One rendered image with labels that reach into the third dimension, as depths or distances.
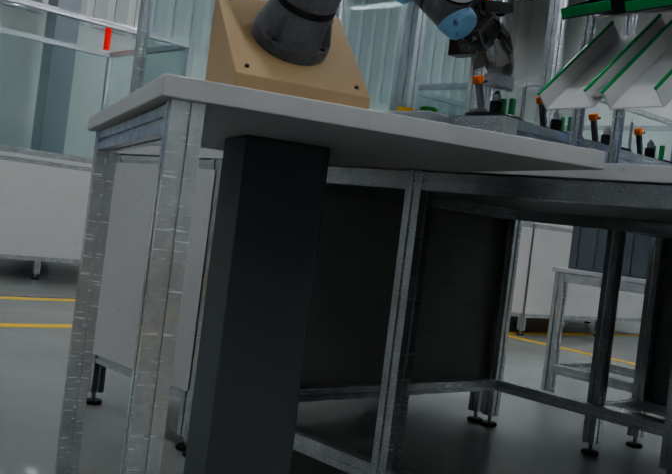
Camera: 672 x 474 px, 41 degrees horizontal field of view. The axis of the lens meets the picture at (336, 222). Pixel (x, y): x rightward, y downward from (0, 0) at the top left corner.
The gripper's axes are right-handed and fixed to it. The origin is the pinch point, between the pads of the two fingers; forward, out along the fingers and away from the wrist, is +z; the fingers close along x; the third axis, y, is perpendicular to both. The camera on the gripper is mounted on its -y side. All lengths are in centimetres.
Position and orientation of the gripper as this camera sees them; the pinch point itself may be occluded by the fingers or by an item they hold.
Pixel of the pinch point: (502, 67)
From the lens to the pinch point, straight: 216.7
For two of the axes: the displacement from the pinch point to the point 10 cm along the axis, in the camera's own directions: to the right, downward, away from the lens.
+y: -6.1, 6.1, -5.0
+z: 4.1, 7.8, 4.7
